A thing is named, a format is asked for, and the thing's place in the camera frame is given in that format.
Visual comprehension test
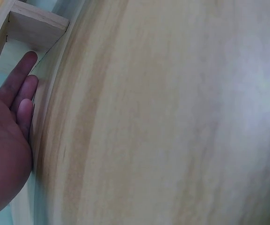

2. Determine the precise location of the person's left hand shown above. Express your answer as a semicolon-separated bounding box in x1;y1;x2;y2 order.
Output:
0;6;39;215

